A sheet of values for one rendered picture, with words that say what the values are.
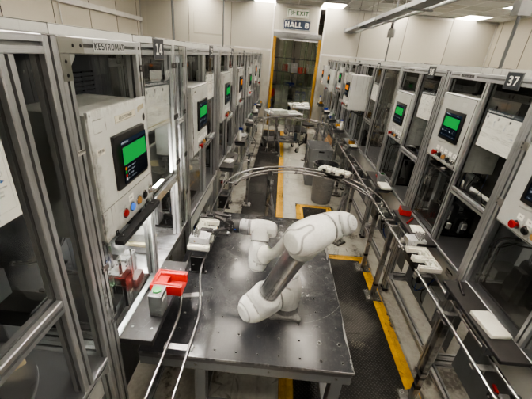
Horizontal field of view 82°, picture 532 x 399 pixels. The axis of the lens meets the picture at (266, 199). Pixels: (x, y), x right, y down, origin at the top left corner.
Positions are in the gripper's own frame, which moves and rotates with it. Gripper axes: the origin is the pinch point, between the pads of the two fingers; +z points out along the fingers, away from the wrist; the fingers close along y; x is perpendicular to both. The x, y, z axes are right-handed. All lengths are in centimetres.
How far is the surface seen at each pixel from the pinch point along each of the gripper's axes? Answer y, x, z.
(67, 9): 133, -501, 380
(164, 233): -21.6, -16.7, 31.3
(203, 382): -68, 49, -10
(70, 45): 88, 63, 21
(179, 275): -16.5, 27.3, 7.2
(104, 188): 45, 59, 20
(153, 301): -12, 51, 11
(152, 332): -21, 59, 9
